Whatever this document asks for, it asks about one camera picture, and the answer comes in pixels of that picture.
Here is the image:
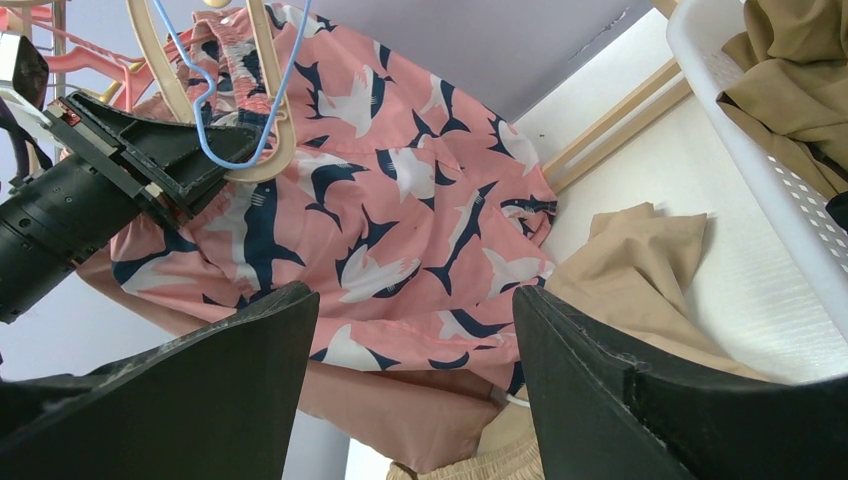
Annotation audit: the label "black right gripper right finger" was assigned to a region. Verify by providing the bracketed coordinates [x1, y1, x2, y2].
[512, 286, 847, 479]

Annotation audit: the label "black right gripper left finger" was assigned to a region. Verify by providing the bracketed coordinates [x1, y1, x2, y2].
[1, 282, 319, 479]

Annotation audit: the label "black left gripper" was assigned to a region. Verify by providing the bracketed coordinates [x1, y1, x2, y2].
[45, 92, 226, 228]

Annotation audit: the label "beige wooden hanger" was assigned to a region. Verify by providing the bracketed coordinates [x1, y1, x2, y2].
[125, 0, 298, 185]

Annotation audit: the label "blue hanger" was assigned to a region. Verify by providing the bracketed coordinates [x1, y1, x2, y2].
[146, 1, 313, 183]

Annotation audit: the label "beige shorts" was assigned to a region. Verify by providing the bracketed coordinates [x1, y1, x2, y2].
[387, 203, 764, 479]

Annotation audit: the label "white plastic basket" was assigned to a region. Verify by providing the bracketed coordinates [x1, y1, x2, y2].
[666, 0, 847, 333]

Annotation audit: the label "brown shorts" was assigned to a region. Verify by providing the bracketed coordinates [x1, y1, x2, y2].
[716, 0, 847, 199]

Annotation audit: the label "black shorts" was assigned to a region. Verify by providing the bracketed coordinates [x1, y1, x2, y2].
[826, 191, 848, 232]

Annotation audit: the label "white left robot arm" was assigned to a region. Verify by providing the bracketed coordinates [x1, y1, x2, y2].
[1, 92, 225, 324]

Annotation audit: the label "pink hanger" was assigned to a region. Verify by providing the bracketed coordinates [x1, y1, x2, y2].
[1, 1, 206, 123]

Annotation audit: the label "pink shark print shorts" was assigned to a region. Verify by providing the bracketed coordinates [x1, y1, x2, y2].
[110, 4, 557, 392]

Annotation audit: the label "wooden clothes rack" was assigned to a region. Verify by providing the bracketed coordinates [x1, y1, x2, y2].
[543, 1, 692, 194]

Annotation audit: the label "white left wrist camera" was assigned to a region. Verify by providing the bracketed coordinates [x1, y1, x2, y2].
[1, 31, 50, 126]

